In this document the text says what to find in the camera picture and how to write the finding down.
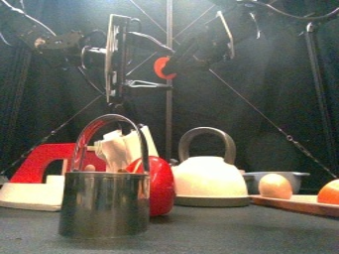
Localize red white toy iron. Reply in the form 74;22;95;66
0;142;107;212

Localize red toy apple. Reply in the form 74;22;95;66
124;156;178;218

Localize white kettle grey handle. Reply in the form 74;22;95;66
171;126;252;208

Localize orange toy fruit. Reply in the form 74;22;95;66
317;179;339;206

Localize beige toy egg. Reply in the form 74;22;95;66
256;173;294;200

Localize grey toy pan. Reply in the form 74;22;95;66
243;171;311;194

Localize wooden cutting board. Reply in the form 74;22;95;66
250;193;339;217

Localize black utensil handles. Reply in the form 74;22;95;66
107;102;143;135

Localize vertical metal frame pole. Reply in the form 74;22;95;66
164;0;175;160

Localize steel pot with handle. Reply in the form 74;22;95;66
58;113;152;240

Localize white paper napkins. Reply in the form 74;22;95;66
92;124;159;174

